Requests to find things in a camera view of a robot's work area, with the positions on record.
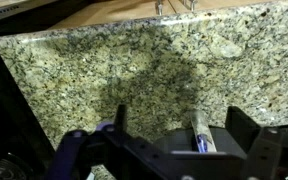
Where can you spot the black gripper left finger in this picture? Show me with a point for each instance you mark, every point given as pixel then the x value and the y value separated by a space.
pixel 84 153

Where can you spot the black electric stove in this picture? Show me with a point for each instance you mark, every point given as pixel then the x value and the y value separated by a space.
pixel 4 100

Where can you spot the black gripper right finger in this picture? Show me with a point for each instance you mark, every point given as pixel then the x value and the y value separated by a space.
pixel 274 150

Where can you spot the wooden base cabinet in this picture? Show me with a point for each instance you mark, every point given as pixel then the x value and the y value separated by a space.
pixel 117 11

